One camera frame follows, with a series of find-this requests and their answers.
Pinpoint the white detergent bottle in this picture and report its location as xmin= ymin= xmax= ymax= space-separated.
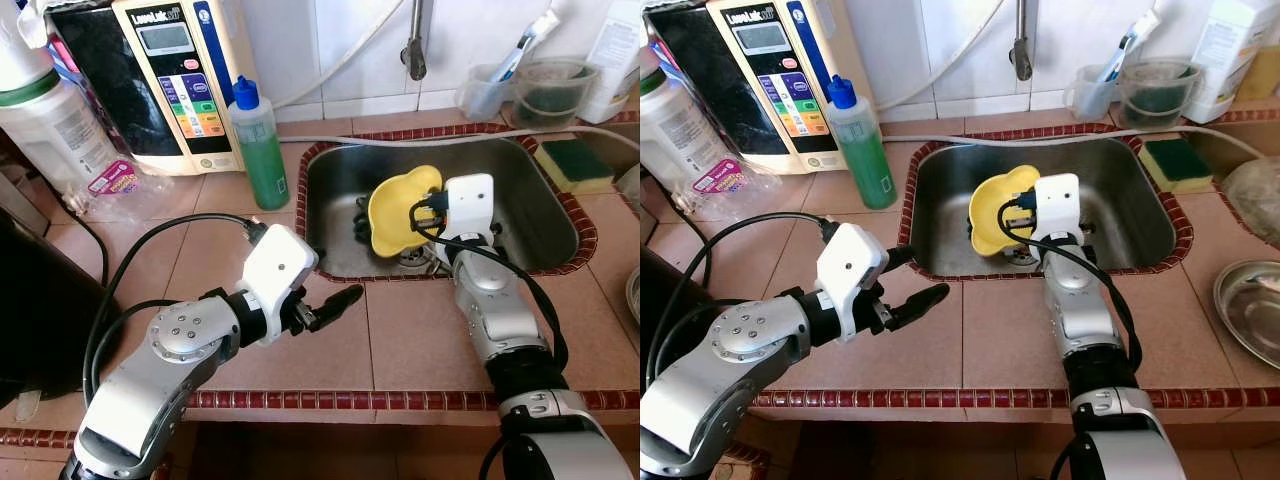
xmin=578 ymin=0 xmax=641 ymax=124
xmin=1182 ymin=0 xmax=1280 ymax=124

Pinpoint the large steel sink basin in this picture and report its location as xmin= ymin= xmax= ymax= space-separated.
xmin=1185 ymin=120 xmax=1280 ymax=251

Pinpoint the clear plastic bottle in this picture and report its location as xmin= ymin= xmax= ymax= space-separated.
xmin=640 ymin=60 xmax=723 ymax=193
xmin=0 ymin=0 xmax=121 ymax=201

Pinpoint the thin white hose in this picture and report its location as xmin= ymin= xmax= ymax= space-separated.
xmin=270 ymin=0 xmax=406 ymax=111
xmin=880 ymin=0 xmax=1006 ymax=111

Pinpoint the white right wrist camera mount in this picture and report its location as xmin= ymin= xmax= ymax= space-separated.
xmin=1030 ymin=173 xmax=1083 ymax=241
xmin=440 ymin=173 xmax=497 ymax=241

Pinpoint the small steel sink basin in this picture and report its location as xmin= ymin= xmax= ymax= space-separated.
xmin=297 ymin=135 xmax=598 ymax=283
xmin=900 ymin=135 xmax=1193 ymax=281

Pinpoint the cream water ionizer appliance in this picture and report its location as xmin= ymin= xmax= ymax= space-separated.
xmin=645 ymin=0 xmax=856 ymax=176
xmin=45 ymin=0 xmax=261 ymax=178

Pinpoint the green dish soap bottle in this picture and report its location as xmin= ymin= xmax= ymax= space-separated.
xmin=228 ymin=75 xmax=291 ymax=211
xmin=825 ymin=75 xmax=898 ymax=211

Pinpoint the blue white toothbrush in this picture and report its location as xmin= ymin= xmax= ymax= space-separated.
xmin=1095 ymin=10 xmax=1161 ymax=86
xmin=490 ymin=10 xmax=561 ymax=86

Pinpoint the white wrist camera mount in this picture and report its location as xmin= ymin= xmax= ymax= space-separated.
xmin=240 ymin=223 xmax=319 ymax=346
xmin=1030 ymin=173 xmax=1083 ymax=241
xmin=440 ymin=173 xmax=497 ymax=241
xmin=815 ymin=223 xmax=891 ymax=344

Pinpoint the yellow plastic bowl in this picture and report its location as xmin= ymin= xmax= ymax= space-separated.
xmin=367 ymin=165 xmax=446 ymax=258
xmin=968 ymin=165 xmax=1043 ymax=258

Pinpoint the black power cord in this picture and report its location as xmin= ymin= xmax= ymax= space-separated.
xmin=75 ymin=213 xmax=111 ymax=291

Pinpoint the steel wall faucet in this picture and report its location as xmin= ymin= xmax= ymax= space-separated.
xmin=1010 ymin=0 xmax=1034 ymax=81
xmin=403 ymin=0 xmax=429 ymax=81

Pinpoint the green and yellow sponge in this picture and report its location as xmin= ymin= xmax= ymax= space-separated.
xmin=1138 ymin=138 xmax=1216 ymax=194
xmin=533 ymin=138 xmax=616 ymax=194

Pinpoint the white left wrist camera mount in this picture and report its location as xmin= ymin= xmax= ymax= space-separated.
xmin=240 ymin=223 xmax=319 ymax=346
xmin=815 ymin=223 xmax=891 ymax=344

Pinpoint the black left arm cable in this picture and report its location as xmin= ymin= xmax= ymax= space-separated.
xmin=80 ymin=213 xmax=263 ymax=401
xmin=645 ymin=213 xmax=836 ymax=391

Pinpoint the clear round plastic container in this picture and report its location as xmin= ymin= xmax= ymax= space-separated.
xmin=512 ymin=58 xmax=601 ymax=131
xmin=1117 ymin=58 xmax=1204 ymax=131

